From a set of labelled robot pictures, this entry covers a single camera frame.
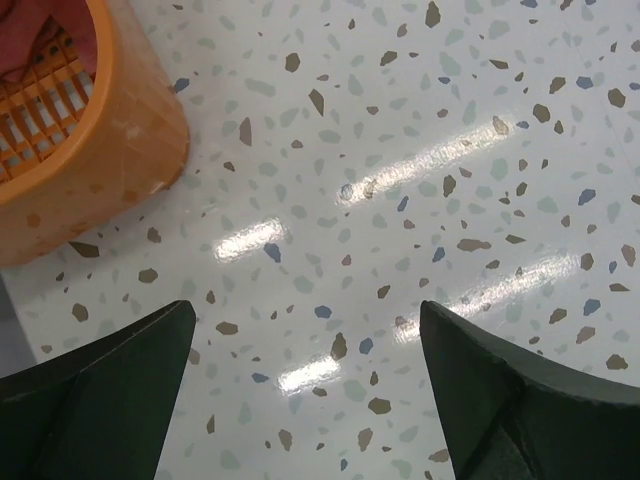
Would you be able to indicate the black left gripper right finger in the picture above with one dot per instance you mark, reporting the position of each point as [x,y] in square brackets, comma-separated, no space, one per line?
[508,413]

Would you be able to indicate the pink t shirt in basket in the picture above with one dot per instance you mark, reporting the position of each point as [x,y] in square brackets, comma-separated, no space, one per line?
[27,26]

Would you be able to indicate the orange plastic laundry basket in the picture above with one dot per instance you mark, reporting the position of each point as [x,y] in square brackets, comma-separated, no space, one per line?
[80,146]

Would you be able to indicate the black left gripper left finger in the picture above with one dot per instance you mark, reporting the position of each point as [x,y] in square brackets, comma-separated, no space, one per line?
[101,411]

